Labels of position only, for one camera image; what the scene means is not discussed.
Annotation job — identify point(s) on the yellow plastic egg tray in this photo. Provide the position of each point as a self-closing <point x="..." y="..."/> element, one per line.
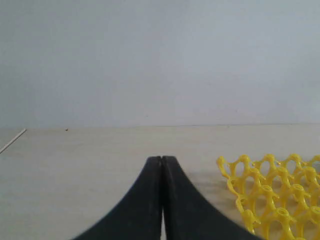
<point x="269" y="191"/>

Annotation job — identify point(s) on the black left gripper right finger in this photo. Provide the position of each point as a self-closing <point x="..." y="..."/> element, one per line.
<point x="187" y="213"/>

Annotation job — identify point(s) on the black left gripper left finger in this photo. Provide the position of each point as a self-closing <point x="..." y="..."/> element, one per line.
<point x="138" y="215"/>

